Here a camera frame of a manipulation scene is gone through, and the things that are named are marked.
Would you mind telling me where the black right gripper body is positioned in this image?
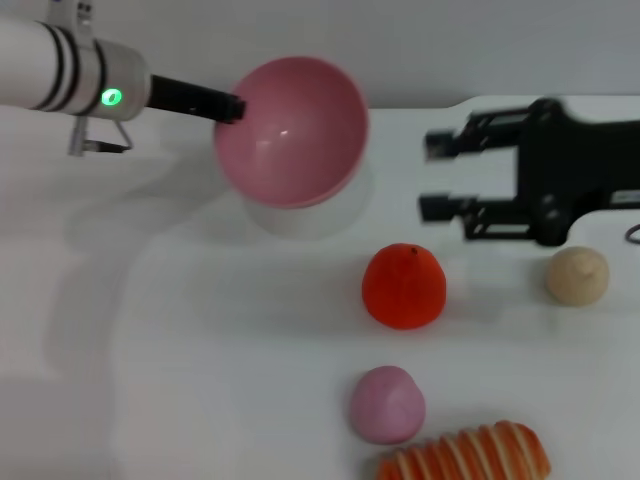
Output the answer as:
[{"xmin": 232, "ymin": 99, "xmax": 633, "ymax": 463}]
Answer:
[{"xmin": 512, "ymin": 97, "xmax": 640, "ymax": 248}]

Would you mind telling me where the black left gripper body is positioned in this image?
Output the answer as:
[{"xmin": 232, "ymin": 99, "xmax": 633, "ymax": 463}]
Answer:
[{"xmin": 145, "ymin": 74, "xmax": 236, "ymax": 122}]

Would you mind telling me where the pink plastic bowl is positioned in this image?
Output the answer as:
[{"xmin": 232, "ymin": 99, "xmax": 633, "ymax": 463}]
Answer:
[{"xmin": 213, "ymin": 56, "xmax": 371, "ymax": 210}]

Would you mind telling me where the pink toy peach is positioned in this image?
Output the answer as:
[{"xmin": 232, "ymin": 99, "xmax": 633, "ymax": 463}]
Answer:
[{"xmin": 348, "ymin": 364, "xmax": 428, "ymax": 446}]

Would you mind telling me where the red orange toy fruit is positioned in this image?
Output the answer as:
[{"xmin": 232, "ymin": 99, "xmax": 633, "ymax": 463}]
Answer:
[{"xmin": 361, "ymin": 243, "xmax": 448, "ymax": 331}]

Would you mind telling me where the beige toy mushroom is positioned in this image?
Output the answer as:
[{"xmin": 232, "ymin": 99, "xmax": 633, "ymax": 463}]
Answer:
[{"xmin": 544, "ymin": 246, "xmax": 611, "ymax": 306}]

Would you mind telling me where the orange white striped toy bread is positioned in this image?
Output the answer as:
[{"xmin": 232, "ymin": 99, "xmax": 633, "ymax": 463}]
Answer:
[{"xmin": 375, "ymin": 419, "xmax": 552, "ymax": 480}]

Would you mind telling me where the left gripper cable with connector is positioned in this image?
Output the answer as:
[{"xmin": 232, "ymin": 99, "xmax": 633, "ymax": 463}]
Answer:
[{"xmin": 67, "ymin": 115, "xmax": 135, "ymax": 157}]

